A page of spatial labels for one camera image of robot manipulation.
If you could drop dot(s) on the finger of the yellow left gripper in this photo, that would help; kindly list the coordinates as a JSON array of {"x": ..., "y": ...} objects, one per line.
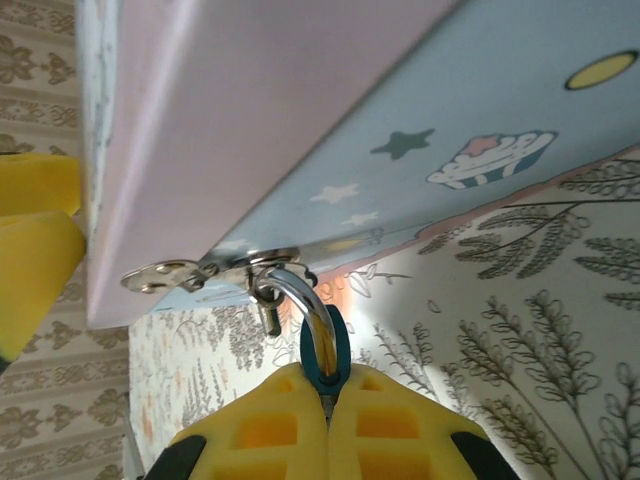
[
  {"x": 35, "y": 185},
  {"x": 35, "y": 270}
]

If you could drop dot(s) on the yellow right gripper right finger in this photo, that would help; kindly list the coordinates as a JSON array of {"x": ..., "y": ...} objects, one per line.
[{"x": 400, "y": 440}]

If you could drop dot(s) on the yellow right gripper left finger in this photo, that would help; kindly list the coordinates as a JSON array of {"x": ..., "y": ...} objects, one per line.
[{"x": 265, "y": 440}]

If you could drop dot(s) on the blue padlock chrome shackle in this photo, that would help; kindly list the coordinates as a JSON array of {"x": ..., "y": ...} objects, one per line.
[{"x": 312, "y": 306}]

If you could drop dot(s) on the pastel blue cartoon box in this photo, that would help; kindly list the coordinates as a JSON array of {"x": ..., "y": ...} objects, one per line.
[{"x": 250, "y": 125}]

